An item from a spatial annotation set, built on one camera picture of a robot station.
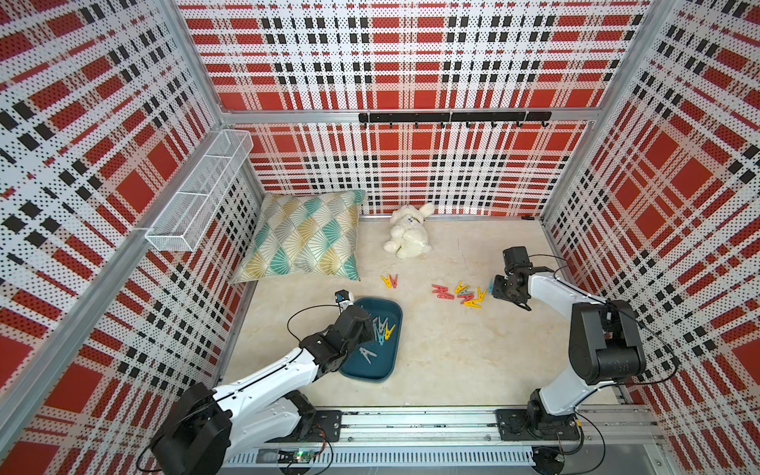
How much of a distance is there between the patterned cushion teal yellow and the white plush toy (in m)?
0.14

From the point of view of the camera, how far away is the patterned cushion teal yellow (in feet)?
3.09

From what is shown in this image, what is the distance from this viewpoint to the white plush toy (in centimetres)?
104
